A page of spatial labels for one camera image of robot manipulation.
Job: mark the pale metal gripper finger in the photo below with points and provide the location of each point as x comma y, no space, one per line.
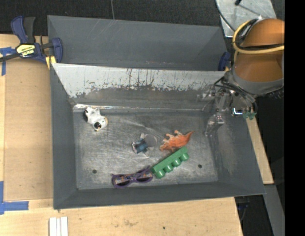
214,124
206,96

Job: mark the green toy building block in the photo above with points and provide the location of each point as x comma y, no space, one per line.
171,163

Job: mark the grey metal bin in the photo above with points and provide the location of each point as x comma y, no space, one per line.
132,43

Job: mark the purple sunglasses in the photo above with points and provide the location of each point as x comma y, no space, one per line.
132,178

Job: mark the white and black toy cow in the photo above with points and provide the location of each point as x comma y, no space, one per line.
94,118

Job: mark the orange toy dinosaur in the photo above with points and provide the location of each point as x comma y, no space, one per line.
175,141

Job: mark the small blue toy figure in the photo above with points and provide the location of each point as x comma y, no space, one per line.
141,146

